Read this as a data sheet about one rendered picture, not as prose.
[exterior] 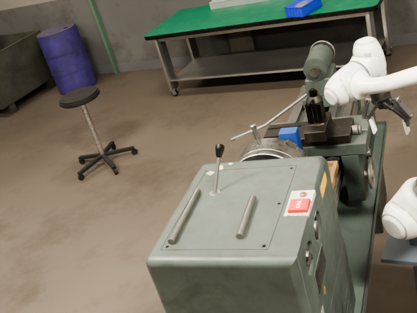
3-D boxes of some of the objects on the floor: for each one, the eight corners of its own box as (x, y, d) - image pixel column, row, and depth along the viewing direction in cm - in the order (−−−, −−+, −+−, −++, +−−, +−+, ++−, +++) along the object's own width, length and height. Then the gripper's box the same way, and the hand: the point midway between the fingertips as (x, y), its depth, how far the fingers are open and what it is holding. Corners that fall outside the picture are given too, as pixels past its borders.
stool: (98, 148, 577) (71, 82, 544) (145, 146, 548) (120, 77, 515) (61, 181, 531) (30, 112, 498) (110, 182, 503) (80, 108, 469)
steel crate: (64, 80, 822) (43, 28, 786) (10, 118, 737) (-17, 61, 701) (17, 84, 870) (-5, 35, 834) (-39, 120, 785) (-67, 67, 749)
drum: (105, 76, 784) (84, 18, 747) (82, 94, 744) (58, 34, 706) (75, 79, 811) (53, 23, 774) (51, 96, 771) (26, 38, 733)
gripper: (344, 94, 222) (358, 137, 233) (407, 92, 205) (419, 139, 216) (352, 83, 226) (365, 126, 237) (414, 81, 209) (425, 127, 220)
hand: (390, 130), depth 226 cm, fingers open, 13 cm apart
